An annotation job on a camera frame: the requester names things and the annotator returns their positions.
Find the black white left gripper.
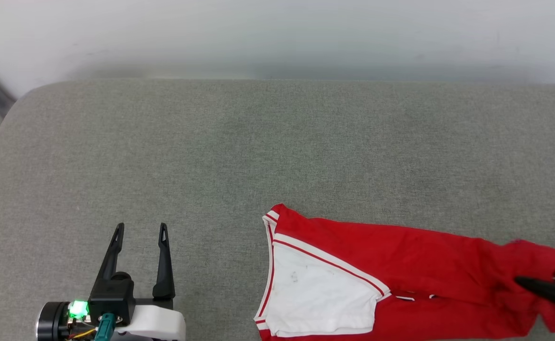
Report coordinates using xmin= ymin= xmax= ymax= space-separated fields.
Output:
xmin=69 ymin=223 xmax=186 ymax=341

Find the red and white garment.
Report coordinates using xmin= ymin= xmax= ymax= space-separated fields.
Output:
xmin=254 ymin=204 xmax=555 ymax=341

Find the grey fabric sofa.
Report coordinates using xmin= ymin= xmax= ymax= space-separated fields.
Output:
xmin=0 ymin=80 xmax=555 ymax=341

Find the teal cable connector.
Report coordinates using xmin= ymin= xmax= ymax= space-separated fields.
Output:
xmin=94 ymin=313 xmax=117 ymax=341

